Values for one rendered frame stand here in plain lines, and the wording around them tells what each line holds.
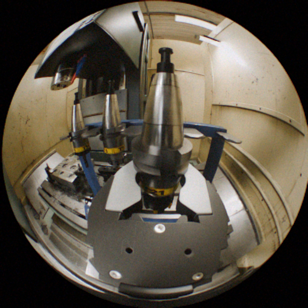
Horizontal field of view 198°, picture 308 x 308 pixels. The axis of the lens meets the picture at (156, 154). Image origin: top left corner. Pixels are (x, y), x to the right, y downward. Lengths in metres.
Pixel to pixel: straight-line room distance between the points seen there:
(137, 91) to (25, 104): 1.47
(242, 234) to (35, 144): 2.00
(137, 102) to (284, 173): 1.01
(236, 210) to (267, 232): 0.30
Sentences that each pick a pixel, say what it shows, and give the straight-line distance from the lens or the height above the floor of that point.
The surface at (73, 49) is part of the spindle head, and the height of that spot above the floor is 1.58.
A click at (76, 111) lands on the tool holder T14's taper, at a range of 0.28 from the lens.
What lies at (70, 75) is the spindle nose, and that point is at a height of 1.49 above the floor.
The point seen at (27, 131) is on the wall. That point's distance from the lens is 1.54.
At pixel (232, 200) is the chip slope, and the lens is 0.68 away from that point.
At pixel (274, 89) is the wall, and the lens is 0.59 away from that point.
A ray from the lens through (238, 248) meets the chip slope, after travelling 0.61.
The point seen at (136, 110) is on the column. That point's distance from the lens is 0.83.
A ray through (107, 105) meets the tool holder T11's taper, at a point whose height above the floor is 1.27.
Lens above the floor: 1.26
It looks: 26 degrees down
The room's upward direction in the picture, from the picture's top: 1 degrees clockwise
